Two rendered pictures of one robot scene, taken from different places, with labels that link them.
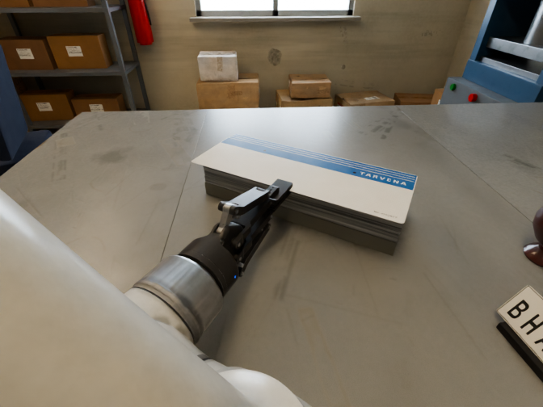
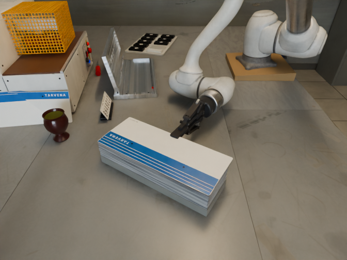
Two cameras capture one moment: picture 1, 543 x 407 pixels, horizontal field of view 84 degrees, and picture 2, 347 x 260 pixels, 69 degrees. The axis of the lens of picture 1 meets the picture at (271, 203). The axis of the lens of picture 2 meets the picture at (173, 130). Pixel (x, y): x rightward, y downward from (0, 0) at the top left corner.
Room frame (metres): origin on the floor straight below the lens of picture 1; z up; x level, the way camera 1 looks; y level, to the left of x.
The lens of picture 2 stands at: (1.08, 0.02, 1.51)
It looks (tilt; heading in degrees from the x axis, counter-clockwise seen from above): 37 degrees down; 184
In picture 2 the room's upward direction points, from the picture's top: straight up
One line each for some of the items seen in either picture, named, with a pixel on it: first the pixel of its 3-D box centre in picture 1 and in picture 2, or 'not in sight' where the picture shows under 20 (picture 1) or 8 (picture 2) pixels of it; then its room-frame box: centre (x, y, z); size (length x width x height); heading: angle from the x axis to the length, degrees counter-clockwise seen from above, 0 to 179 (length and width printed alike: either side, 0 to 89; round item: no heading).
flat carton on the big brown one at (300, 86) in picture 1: (309, 85); not in sight; (3.18, -0.38, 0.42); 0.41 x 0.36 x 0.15; 94
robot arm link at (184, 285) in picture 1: (180, 297); (209, 102); (0.21, 0.10, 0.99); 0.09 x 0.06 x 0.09; 62
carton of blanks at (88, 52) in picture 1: (81, 51); not in sight; (3.01, 1.71, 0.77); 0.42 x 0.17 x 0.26; 95
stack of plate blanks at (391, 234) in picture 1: (301, 185); (159, 163); (0.52, -0.06, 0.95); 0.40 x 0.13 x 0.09; 62
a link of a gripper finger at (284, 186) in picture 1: (275, 192); (179, 131); (0.42, -0.01, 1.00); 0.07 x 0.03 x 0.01; 152
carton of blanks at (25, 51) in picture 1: (31, 52); not in sight; (2.98, 2.15, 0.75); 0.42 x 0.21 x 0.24; 91
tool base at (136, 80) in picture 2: not in sight; (136, 75); (-0.17, -0.27, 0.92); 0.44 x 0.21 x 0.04; 11
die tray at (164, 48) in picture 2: not in sight; (153, 43); (-0.72, -0.26, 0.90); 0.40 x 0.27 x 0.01; 170
